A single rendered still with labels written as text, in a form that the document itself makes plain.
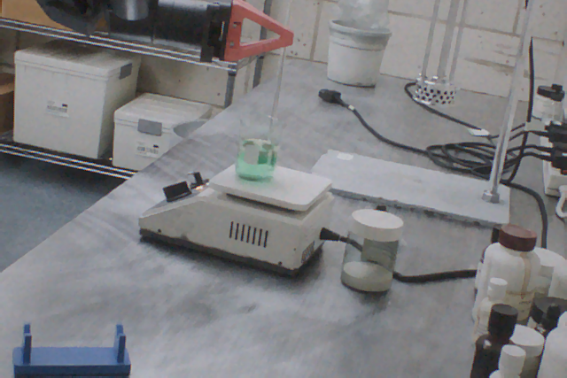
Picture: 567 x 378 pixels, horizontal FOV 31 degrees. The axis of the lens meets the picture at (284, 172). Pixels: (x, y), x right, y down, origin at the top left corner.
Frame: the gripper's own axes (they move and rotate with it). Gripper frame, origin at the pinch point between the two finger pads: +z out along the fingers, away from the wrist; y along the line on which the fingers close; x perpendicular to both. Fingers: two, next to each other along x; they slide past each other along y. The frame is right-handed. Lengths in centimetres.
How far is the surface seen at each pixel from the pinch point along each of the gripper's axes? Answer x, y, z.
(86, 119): 73, 218, -51
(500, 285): 18.5, -20.1, 24.0
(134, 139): 75, 211, -34
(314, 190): 16.9, -2.1, 5.9
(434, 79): 7.9, 30.6, 23.9
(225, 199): 18.7, -4.1, -4.2
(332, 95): 23, 83, 15
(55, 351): 24.9, -33.1, -17.5
